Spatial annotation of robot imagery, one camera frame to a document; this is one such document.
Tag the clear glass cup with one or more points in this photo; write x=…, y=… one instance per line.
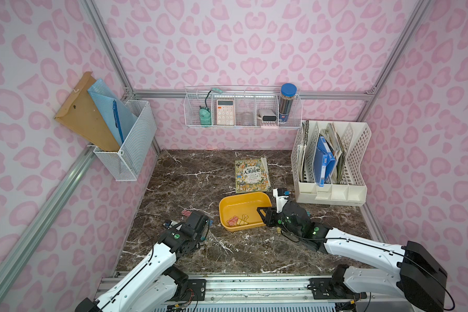
x=247, y=119

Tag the yellow plastic storage tray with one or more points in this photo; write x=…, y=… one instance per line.
x=239, y=212

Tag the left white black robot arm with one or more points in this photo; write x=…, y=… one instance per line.
x=156, y=279

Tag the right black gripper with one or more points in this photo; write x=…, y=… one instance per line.
x=273, y=216

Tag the blue lid pencil tube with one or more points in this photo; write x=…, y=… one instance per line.
x=287, y=95

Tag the brown kraft envelope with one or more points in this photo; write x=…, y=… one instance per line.
x=79, y=114

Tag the papers in file organizer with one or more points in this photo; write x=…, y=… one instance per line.
x=306, y=144

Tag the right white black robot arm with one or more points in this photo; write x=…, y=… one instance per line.
x=406, y=271

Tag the illustrated children's history book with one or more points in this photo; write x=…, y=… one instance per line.
x=252, y=175

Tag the white desk calculator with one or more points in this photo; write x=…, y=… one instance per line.
x=225, y=112

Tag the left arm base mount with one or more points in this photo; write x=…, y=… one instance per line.
x=175, y=285

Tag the light blue document folder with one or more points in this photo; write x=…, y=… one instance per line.
x=103, y=98

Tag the white wire wall shelf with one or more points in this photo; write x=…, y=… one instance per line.
x=248, y=99

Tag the white plastic file organizer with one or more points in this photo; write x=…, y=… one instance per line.
x=352, y=190

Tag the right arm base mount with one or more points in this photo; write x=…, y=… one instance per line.
x=333, y=288

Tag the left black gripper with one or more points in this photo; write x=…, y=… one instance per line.
x=202, y=225

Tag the white mesh wall basket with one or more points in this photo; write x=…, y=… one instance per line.
x=126, y=164

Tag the blue file folder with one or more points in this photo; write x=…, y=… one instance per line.
x=324, y=161

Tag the blue pen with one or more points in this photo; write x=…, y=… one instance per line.
x=117, y=122

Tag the green mini desk fan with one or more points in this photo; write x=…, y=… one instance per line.
x=205, y=112

